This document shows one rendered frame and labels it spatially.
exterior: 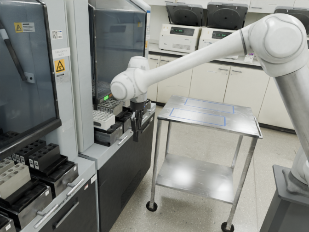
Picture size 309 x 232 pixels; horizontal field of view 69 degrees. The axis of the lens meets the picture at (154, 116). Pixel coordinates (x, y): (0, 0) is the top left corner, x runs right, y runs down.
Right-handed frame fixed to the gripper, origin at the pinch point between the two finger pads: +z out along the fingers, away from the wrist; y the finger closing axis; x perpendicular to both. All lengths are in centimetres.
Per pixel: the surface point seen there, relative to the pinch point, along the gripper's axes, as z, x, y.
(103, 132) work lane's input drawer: -0.5, -16.9, 5.6
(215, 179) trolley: 53, 46, -49
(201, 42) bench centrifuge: -27, -6, -230
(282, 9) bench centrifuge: -73, 84, -246
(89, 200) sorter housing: 25.5, -12.1, 27.5
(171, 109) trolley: -1.7, 8.1, -39.8
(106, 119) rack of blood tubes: -6.1, -17.2, 1.1
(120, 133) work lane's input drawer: 3.6, -11.8, -3.9
